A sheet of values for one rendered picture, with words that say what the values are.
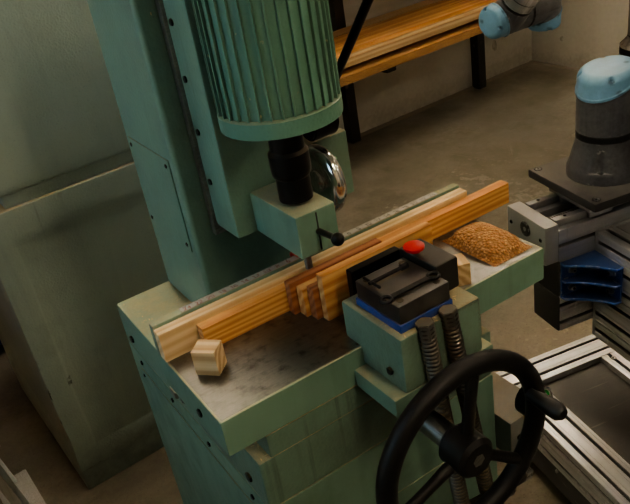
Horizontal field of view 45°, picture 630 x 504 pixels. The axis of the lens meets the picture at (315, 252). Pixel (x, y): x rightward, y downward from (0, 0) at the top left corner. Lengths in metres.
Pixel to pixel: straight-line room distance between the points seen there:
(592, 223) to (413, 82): 2.94
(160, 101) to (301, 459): 0.57
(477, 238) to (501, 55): 3.80
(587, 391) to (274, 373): 1.16
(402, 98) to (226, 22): 3.54
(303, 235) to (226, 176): 0.16
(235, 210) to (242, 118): 0.22
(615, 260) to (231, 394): 0.91
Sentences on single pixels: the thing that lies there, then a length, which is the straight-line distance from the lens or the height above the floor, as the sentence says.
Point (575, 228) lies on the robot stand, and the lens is 1.65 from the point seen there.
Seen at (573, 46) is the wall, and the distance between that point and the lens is 5.03.
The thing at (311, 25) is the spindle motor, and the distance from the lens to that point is 0.99.
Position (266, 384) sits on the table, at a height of 0.90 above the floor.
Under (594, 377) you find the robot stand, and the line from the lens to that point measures 2.11.
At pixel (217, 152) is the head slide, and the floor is 1.15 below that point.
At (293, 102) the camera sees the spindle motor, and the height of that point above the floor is 1.25.
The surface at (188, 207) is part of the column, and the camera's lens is 1.26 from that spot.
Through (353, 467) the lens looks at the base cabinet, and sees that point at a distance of 1.20.
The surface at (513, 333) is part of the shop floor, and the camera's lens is 2.61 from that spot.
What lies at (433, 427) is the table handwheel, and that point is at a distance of 1.06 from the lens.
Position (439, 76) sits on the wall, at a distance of 4.65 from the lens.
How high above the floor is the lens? 1.55
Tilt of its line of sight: 29 degrees down
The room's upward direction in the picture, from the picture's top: 10 degrees counter-clockwise
